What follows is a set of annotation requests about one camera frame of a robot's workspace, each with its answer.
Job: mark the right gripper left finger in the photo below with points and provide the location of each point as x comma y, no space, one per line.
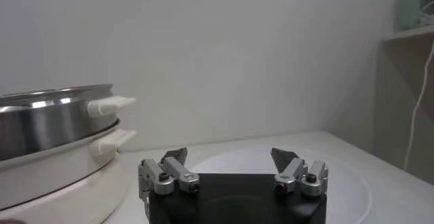
169,179

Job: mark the cream shelf unit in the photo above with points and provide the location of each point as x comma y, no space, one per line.
413,33

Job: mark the pale green appliance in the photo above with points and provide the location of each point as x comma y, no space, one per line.
412,8

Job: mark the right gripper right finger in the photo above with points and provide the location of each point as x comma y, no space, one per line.
301,176

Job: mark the white round plate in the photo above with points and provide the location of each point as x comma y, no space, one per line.
346,191

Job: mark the white electric cooker base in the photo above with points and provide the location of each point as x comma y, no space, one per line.
51,178

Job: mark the stainless steel steamer basket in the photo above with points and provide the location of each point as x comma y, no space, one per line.
51,127

